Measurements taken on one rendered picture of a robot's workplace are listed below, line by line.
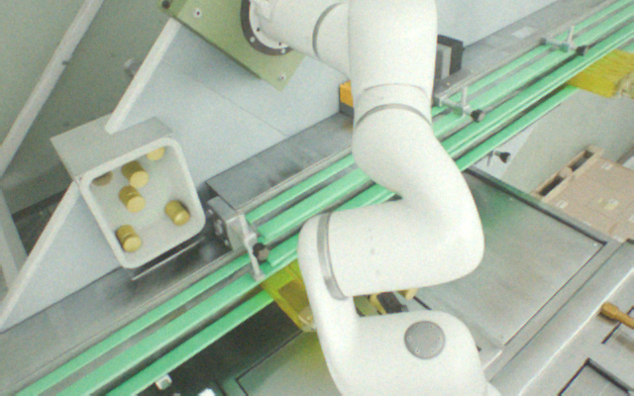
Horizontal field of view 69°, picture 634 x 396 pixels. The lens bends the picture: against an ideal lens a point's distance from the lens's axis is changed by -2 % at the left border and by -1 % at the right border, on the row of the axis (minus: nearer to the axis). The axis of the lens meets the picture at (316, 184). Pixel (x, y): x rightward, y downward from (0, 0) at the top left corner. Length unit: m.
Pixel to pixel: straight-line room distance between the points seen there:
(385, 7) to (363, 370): 0.35
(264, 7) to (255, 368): 0.69
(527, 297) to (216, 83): 0.82
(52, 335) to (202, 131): 0.46
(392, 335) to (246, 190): 0.56
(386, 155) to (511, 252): 0.86
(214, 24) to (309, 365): 0.67
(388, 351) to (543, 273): 0.81
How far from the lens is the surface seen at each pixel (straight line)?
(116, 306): 0.97
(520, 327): 1.13
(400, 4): 0.51
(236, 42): 0.83
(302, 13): 0.74
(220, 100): 0.95
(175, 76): 0.90
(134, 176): 0.87
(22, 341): 1.02
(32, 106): 1.44
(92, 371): 0.93
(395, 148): 0.43
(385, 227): 0.42
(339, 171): 1.00
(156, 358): 0.99
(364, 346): 0.47
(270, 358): 1.03
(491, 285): 1.18
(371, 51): 0.50
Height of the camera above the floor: 1.53
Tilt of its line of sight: 40 degrees down
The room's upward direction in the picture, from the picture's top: 126 degrees clockwise
